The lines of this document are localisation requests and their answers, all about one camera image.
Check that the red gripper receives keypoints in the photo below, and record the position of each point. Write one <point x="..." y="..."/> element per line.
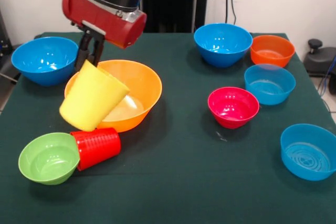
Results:
<point x="105" y="24"/>

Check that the large blue bowl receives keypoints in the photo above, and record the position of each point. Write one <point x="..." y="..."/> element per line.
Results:
<point x="223" y="48"/>
<point x="44" y="58"/>

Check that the yellow cup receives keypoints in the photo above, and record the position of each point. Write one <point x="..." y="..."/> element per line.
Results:
<point x="89" y="98"/>

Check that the large yellow bowl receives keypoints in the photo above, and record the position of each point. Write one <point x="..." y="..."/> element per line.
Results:
<point x="147" y="87"/>

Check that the red cup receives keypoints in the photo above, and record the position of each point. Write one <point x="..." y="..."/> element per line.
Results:
<point x="98" y="148"/>

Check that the green bowl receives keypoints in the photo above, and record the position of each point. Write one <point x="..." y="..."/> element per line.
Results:
<point x="47" y="161"/>

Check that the black stand base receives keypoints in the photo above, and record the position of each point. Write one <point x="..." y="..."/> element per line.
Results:
<point x="6" y="70"/>
<point x="320" y="58"/>

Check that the black equipment case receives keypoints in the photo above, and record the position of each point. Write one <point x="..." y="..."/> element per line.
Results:
<point x="4" y="37"/>

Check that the dark green tablecloth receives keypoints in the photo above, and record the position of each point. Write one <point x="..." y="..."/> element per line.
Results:
<point x="170" y="169"/>

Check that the pink bowl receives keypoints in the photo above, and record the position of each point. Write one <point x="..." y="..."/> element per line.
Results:
<point x="231" y="119"/>

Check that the orange bowl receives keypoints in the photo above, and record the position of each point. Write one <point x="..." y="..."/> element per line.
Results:
<point x="271" y="56"/>

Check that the small blue bowl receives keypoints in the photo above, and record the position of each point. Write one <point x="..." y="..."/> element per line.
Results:
<point x="270" y="95"/>
<point x="294" y="155"/>

